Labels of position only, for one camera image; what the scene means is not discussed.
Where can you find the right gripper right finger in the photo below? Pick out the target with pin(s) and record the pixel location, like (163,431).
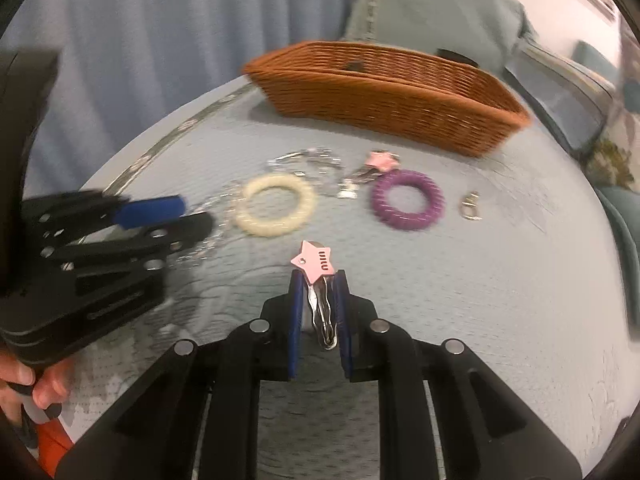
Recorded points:
(443,412)

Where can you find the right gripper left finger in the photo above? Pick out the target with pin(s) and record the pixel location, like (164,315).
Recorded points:
(194,412)

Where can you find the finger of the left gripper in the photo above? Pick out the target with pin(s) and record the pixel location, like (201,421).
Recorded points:
(141,213)
(170,234)

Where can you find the pink star hair clip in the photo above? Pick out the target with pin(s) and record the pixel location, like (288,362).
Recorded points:
(314,261)

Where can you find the person left hand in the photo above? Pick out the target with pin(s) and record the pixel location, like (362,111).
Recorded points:
(52,387)

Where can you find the blue curtain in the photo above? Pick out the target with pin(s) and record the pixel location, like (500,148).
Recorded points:
(126,64)

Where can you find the teal bolster cushion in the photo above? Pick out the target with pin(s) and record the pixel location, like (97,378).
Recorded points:
(621,206)

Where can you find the orange wicker basket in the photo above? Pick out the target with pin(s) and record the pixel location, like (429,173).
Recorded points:
(413,95)

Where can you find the floral throw pillow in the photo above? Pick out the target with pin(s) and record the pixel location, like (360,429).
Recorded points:
(614,159)

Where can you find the teal blanket over headboard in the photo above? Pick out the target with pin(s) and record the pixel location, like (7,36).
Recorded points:
(485,32)

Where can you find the striped blue pillow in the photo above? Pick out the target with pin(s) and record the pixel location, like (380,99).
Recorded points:
(571,100)

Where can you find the teal sofa back cushion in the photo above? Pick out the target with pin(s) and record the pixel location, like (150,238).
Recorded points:
(590,57)

